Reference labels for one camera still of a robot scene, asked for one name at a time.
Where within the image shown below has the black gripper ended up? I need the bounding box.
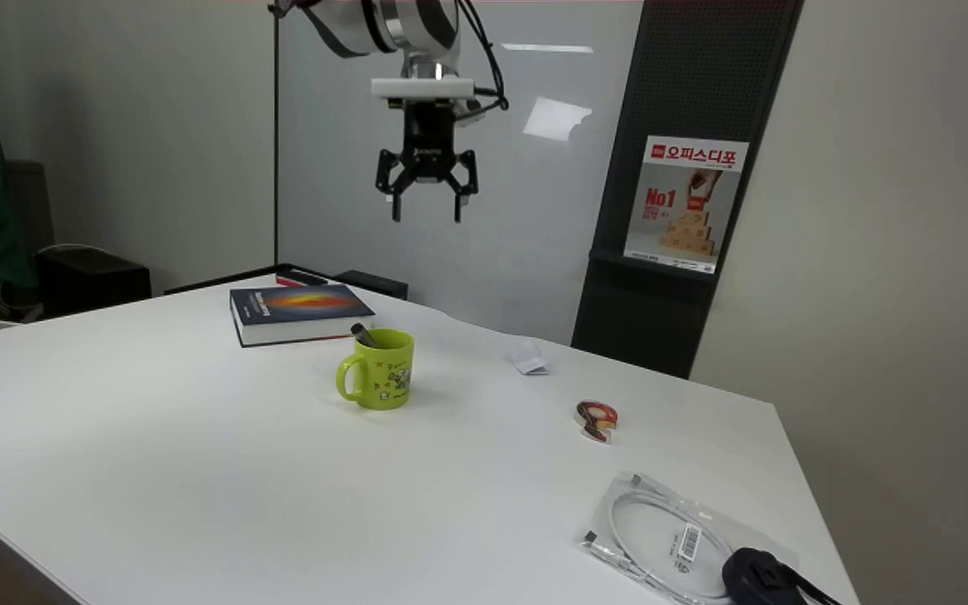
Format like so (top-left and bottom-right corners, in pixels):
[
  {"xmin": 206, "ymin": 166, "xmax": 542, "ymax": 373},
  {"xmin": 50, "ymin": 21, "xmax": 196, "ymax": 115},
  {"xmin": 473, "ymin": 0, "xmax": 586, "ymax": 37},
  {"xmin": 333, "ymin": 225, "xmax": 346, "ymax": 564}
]
[{"xmin": 374, "ymin": 96, "xmax": 483, "ymax": 225}]

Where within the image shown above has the glass whiteboard panel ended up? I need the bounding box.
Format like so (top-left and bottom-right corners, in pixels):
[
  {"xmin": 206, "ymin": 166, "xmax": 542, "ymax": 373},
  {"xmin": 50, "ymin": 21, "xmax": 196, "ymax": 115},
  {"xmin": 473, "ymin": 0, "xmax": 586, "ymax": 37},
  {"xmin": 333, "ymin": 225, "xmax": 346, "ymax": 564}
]
[{"xmin": 271, "ymin": 0, "xmax": 644, "ymax": 347}]

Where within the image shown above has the red and black marker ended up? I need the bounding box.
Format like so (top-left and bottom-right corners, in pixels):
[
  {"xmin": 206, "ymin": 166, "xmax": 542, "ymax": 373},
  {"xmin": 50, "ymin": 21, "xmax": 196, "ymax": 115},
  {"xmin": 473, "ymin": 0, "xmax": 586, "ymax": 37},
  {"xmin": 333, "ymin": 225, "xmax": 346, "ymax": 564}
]
[{"xmin": 271, "ymin": 262, "xmax": 344, "ymax": 292}]

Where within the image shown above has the dark blue hardcover book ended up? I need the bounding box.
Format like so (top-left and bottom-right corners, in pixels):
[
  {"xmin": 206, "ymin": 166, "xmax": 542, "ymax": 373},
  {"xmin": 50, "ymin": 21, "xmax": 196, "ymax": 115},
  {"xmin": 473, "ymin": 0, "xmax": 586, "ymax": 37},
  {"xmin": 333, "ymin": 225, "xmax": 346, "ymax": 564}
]
[{"xmin": 224, "ymin": 283, "xmax": 379, "ymax": 348}]

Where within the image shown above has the yellow-green plastic mug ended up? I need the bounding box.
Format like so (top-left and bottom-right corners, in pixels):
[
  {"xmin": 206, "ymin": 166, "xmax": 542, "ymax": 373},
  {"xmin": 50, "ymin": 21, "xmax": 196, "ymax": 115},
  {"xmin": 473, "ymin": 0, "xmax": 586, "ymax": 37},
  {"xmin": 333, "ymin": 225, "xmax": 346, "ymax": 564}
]
[{"xmin": 333, "ymin": 325, "xmax": 417, "ymax": 412}]

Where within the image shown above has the small white paper piece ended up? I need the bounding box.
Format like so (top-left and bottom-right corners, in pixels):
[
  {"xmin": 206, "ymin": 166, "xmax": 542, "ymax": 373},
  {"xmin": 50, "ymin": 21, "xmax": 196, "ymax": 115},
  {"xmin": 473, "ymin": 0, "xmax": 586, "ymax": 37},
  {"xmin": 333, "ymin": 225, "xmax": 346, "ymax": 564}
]
[{"xmin": 508, "ymin": 342, "xmax": 550, "ymax": 379}]

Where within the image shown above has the black display stand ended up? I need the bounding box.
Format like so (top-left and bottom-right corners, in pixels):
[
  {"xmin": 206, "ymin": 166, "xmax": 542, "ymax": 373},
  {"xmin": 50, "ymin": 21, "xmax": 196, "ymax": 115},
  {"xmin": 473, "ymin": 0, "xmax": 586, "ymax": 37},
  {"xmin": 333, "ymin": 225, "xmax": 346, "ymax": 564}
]
[{"xmin": 569, "ymin": 0, "xmax": 805, "ymax": 382}]

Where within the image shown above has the red white brochure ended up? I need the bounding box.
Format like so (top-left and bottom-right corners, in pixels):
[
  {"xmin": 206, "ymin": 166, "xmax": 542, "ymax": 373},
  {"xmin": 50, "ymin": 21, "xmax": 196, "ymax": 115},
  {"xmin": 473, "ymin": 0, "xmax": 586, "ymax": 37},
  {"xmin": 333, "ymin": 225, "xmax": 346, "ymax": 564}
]
[{"xmin": 623, "ymin": 132, "xmax": 752, "ymax": 278}]

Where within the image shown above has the small brown object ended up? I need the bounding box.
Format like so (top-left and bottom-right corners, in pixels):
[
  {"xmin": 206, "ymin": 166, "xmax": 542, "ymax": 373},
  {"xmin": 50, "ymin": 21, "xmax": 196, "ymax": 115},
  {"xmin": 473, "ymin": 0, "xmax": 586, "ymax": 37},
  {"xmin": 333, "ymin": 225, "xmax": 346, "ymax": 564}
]
[{"xmin": 570, "ymin": 397, "xmax": 623, "ymax": 448}]

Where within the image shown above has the black box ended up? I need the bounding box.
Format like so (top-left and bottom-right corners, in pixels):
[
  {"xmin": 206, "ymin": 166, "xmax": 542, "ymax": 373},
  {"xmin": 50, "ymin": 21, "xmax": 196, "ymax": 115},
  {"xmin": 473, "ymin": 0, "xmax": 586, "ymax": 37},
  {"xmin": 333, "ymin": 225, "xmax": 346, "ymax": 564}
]
[{"xmin": 32, "ymin": 245, "xmax": 156, "ymax": 324}]

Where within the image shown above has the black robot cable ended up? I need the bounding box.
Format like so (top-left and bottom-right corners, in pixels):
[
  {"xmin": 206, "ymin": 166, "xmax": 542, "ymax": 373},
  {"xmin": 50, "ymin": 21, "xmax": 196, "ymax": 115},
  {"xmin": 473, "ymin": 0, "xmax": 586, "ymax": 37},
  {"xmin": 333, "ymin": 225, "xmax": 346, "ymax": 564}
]
[{"xmin": 452, "ymin": 0, "xmax": 513, "ymax": 117}]

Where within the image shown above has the bagged white cable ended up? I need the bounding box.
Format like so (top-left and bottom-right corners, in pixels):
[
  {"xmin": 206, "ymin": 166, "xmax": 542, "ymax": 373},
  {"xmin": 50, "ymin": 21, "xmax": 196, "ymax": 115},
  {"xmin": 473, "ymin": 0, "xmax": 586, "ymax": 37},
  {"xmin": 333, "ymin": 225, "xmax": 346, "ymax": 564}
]
[{"xmin": 573, "ymin": 472, "xmax": 800, "ymax": 605}]

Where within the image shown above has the black strap device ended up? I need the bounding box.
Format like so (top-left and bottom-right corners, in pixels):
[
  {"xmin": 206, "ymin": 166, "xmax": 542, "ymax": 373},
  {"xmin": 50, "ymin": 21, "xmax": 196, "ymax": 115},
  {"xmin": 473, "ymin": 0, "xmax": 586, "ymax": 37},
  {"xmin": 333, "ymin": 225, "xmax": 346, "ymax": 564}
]
[{"xmin": 719, "ymin": 545, "xmax": 843, "ymax": 605}]

